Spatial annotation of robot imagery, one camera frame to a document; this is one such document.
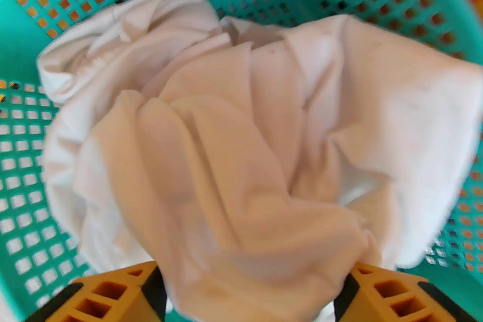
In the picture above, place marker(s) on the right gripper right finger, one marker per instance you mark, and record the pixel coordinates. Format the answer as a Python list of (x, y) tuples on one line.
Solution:
[(388, 298)]

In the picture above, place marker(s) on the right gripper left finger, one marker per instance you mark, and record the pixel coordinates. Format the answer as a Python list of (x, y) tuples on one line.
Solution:
[(105, 298)]

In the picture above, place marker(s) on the white t-shirt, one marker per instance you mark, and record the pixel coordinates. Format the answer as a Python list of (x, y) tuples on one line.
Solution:
[(245, 143)]

